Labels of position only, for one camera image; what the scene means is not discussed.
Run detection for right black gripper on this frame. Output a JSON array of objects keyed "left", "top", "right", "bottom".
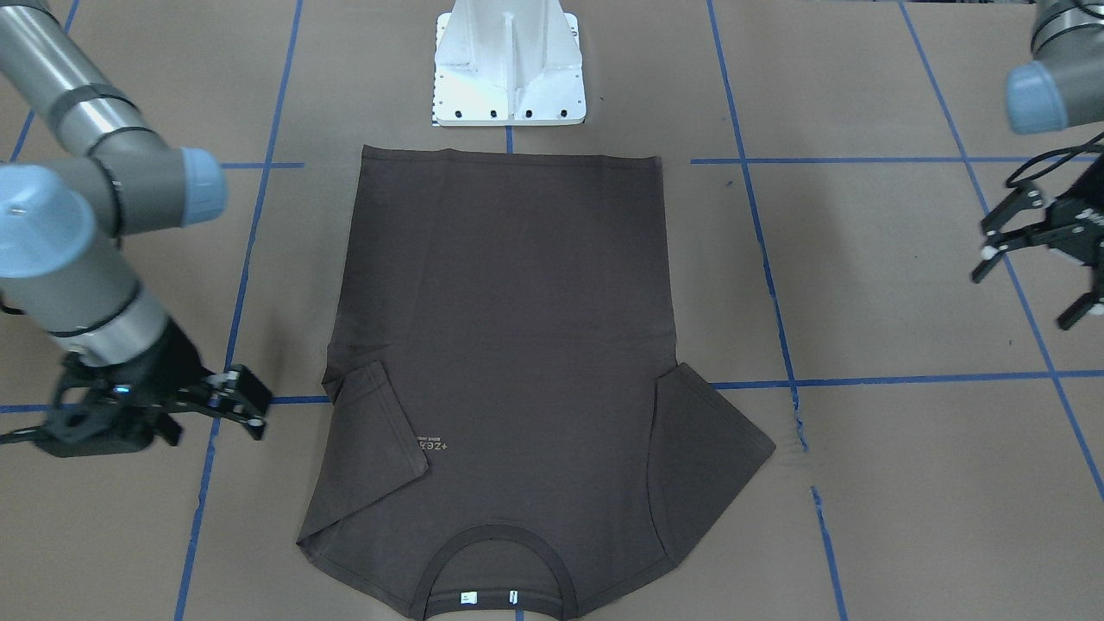
[{"left": 34, "top": 322, "right": 273, "bottom": 457}]

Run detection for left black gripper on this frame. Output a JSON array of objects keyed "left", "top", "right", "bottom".
[{"left": 970, "top": 168, "right": 1103, "bottom": 331}]

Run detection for dark brown t-shirt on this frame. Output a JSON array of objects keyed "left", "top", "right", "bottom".
[{"left": 297, "top": 146, "right": 775, "bottom": 620}]

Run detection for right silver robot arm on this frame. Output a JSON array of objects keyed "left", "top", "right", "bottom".
[{"left": 1, "top": 1, "right": 273, "bottom": 457}]

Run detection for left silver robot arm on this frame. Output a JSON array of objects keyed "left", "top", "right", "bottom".
[{"left": 970, "top": 1, "right": 1103, "bottom": 330}]

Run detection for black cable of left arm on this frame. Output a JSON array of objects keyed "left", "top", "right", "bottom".
[{"left": 1005, "top": 129, "right": 1104, "bottom": 191}]

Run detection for white camera mast pedestal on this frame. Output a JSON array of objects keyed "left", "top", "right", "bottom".
[{"left": 431, "top": 1, "right": 587, "bottom": 127}]

